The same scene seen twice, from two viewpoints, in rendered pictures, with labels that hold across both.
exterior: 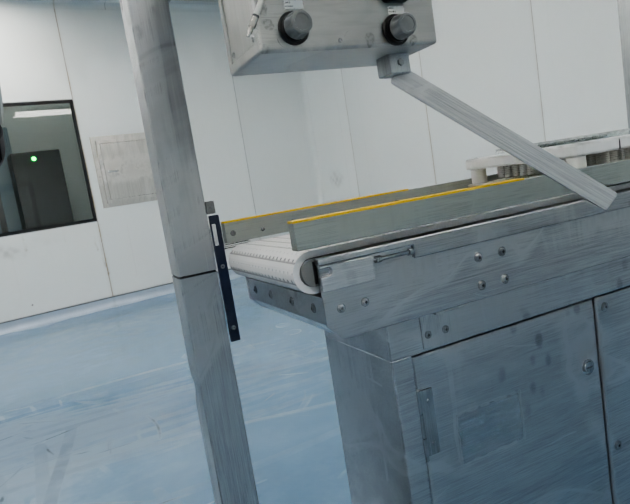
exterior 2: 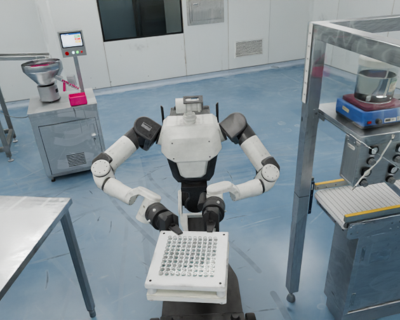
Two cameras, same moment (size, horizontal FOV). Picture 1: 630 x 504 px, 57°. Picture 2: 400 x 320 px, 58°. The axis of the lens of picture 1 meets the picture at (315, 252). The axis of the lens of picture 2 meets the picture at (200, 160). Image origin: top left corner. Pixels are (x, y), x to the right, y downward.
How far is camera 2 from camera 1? 1.25 m
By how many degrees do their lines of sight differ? 25
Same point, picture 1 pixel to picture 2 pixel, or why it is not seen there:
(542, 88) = not seen: outside the picture
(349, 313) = (352, 235)
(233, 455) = (300, 240)
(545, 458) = (392, 264)
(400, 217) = (373, 214)
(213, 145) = not seen: outside the picture
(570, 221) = not seen: outside the picture
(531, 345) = not seen: outside the picture
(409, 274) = (371, 226)
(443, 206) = (386, 212)
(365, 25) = (381, 178)
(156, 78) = (308, 145)
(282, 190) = (287, 21)
